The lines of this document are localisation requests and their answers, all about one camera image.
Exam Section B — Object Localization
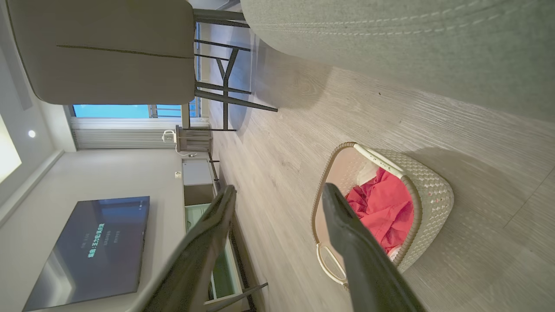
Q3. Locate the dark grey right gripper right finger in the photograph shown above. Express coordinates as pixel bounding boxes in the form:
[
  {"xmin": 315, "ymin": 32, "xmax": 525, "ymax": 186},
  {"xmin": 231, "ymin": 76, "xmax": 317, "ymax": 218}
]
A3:
[{"xmin": 322, "ymin": 183, "xmax": 428, "ymax": 312}]

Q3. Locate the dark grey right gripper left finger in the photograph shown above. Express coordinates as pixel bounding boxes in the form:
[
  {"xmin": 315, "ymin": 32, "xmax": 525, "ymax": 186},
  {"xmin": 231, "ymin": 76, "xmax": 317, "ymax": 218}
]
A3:
[{"xmin": 141, "ymin": 185, "xmax": 237, "ymax": 312}]

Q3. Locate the beige woven laundry basket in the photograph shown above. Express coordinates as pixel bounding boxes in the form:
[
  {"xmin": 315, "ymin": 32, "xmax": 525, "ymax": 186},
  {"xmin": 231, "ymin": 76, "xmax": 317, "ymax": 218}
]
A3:
[{"xmin": 310, "ymin": 142, "xmax": 455, "ymax": 291}]

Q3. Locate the red garment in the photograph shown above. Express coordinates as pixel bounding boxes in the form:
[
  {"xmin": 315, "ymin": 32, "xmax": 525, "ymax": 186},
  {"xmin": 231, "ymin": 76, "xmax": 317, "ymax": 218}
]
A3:
[{"xmin": 345, "ymin": 167, "xmax": 415, "ymax": 254}]

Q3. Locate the white and green TV cabinet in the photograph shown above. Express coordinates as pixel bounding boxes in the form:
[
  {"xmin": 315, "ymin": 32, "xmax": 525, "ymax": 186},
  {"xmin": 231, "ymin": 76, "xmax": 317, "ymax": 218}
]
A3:
[{"xmin": 182, "ymin": 158, "xmax": 269, "ymax": 312}]

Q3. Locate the white garment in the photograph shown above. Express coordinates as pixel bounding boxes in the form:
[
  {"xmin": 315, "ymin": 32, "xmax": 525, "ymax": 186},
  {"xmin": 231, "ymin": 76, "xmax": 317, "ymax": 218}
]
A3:
[{"xmin": 356, "ymin": 161, "xmax": 380, "ymax": 186}]

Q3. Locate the small wooden side table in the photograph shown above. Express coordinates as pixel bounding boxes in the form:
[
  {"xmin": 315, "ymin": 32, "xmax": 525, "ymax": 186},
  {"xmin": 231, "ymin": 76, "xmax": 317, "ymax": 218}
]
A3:
[{"xmin": 175, "ymin": 125, "xmax": 237, "ymax": 153}]

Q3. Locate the white pleated curtain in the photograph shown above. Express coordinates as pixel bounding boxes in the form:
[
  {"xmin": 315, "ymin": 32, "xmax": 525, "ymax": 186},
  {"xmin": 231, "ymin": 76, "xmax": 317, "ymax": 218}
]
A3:
[{"xmin": 69, "ymin": 117, "xmax": 209, "ymax": 150}]

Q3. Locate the window with blue sky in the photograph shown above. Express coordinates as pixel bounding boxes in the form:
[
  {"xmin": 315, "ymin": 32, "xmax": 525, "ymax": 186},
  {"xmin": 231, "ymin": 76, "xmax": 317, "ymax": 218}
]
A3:
[{"xmin": 72, "ymin": 104, "xmax": 202, "ymax": 119}]

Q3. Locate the grey fabric sofa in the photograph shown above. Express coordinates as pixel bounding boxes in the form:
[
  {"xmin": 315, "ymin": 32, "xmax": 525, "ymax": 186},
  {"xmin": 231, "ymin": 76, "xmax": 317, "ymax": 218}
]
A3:
[{"xmin": 240, "ymin": 0, "xmax": 555, "ymax": 124}]

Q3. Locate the beige chair with black legs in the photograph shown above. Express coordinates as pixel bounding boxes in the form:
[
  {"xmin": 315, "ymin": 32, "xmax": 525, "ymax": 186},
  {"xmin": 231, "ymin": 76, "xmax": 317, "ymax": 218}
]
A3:
[{"xmin": 7, "ymin": 0, "xmax": 278, "ymax": 130}]

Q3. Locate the wall-mounted flat screen television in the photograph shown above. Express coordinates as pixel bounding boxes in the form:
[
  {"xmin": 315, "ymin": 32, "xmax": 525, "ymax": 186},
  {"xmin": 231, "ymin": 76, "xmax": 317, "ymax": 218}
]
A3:
[{"xmin": 23, "ymin": 196, "xmax": 150, "ymax": 312}]

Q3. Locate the white cable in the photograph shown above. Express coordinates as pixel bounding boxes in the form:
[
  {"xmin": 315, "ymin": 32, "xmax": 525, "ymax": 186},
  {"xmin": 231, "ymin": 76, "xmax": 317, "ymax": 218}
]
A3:
[{"xmin": 175, "ymin": 142, "xmax": 198, "ymax": 158}]

